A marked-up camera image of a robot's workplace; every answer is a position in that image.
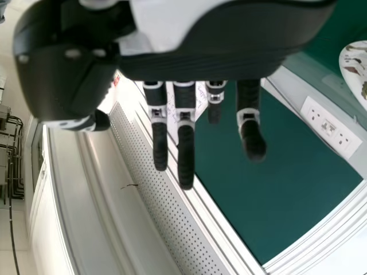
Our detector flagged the perforated cable duct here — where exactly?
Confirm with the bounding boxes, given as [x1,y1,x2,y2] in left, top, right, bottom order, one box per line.
[108,101,230,275]

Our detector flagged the white double socket panel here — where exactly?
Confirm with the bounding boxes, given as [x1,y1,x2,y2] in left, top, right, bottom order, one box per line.
[300,96,364,160]

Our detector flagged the white handwritten paper note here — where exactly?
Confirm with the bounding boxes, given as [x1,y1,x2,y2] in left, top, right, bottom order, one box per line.
[165,81,210,144]

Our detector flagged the black pipe rack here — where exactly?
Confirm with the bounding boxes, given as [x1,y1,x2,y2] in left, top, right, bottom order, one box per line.
[0,104,24,206]

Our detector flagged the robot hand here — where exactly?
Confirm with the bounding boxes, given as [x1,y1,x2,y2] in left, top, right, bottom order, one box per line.
[11,0,338,191]

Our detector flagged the plate with brown leaf pattern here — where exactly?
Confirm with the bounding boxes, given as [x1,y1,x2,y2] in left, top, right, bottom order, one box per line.
[338,40,367,111]

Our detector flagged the black floor cable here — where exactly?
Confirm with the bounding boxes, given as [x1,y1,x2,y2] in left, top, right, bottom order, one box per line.
[7,197,21,275]

